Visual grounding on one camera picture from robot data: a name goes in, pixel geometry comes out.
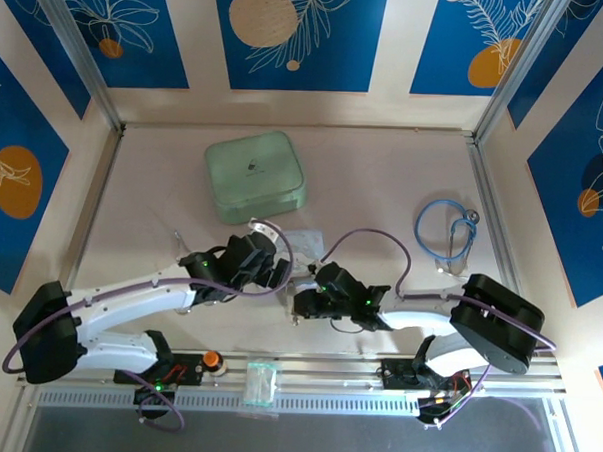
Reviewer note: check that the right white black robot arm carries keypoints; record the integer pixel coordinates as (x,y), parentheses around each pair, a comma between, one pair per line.
(497,319)

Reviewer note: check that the pastel cartoon dog box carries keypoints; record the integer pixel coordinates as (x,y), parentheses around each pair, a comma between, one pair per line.
(308,241)

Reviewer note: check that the clear plastic zip bag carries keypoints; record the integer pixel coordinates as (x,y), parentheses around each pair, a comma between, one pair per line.
(261,384)

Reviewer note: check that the mint green square case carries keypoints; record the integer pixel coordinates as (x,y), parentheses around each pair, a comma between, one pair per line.
(254,174)

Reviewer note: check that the orange emergency stop button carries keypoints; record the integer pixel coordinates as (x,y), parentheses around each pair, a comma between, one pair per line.
(210,358)

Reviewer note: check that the blue patterned mat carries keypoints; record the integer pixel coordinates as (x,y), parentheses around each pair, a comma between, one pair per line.
(558,197)

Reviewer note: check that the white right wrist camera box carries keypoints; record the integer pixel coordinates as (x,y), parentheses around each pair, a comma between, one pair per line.
(305,285)

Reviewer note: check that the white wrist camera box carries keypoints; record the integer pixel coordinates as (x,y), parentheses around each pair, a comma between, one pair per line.
(305,285)
(262,230)

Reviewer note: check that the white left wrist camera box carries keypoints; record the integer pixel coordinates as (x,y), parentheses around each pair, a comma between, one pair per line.
(262,230)

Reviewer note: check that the aluminium front frame rail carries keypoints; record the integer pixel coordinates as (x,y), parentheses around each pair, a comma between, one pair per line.
(325,372)

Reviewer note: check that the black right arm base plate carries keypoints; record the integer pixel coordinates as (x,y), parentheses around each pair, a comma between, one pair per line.
(395,375)

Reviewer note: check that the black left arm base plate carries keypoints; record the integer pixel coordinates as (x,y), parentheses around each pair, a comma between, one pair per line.
(190,373)

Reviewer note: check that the aluminium table back rail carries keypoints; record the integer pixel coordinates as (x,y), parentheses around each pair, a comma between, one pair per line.
(285,129)

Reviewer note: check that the blue floral wall panel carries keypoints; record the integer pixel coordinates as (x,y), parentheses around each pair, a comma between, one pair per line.
(154,54)
(44,49)
(548,71)
(339,47)
(439,52)
(16,113)

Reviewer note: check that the aluminium frame corner post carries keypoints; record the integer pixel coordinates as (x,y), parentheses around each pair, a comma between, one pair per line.
(518,70)
(80,51)

